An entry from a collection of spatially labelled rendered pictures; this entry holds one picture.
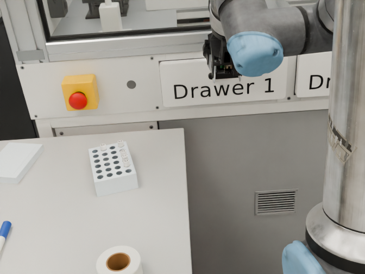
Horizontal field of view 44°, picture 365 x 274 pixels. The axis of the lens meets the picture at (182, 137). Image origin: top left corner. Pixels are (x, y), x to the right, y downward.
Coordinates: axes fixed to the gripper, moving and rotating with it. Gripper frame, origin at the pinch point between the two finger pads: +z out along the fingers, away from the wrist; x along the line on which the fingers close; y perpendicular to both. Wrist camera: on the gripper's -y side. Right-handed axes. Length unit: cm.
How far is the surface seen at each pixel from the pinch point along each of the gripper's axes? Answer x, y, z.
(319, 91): 22.4, 3.7, 7.2
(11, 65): -83, -54, 78
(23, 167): -45.0, 19.0, 3.4
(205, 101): -4.4, 4.0, 7.7
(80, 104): -32.3, 6.0, 0.9
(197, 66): -5.9, -1.2, 0.2
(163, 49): -13.2, -4.7, -2.1
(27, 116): -83, -41, 100
